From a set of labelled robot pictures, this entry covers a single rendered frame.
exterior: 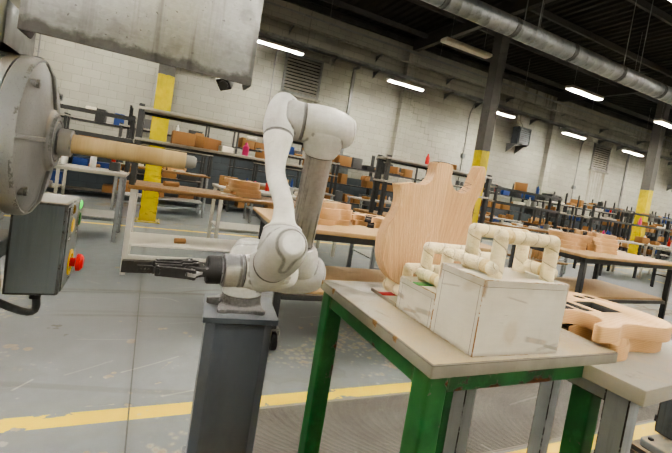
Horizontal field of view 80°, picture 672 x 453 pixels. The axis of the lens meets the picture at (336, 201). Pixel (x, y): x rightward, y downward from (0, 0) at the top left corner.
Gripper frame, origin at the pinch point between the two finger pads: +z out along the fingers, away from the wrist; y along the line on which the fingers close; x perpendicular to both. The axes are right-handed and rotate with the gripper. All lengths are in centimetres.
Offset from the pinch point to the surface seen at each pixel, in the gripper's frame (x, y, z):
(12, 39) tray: 42, -31, 20
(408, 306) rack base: -2, -21, -67
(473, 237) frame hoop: 21, -36, -71
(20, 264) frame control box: 1.7, -8.5, 21.5
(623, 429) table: -20, -56, -110
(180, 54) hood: 44, -43, -2
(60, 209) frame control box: 13.8, -8.3, 15.8
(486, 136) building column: 188, 662, -746
